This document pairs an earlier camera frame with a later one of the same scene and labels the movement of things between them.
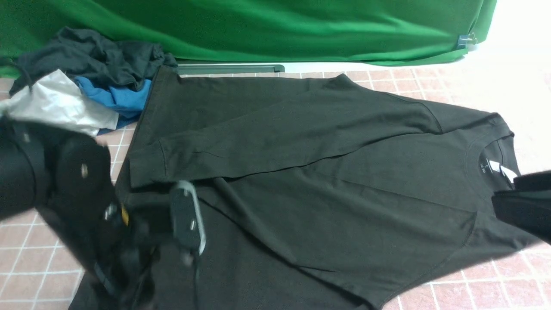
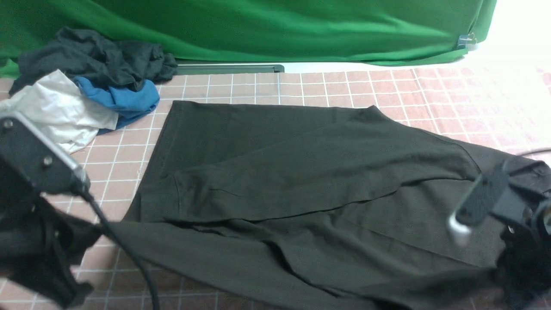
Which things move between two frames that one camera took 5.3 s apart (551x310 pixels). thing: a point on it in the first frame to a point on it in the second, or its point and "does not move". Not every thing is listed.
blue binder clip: (464, 40) does not move
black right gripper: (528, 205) to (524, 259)
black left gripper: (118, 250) to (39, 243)
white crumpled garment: (55, 98) does not move
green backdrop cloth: (277, 32) does not move
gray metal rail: (230, 68) does not move
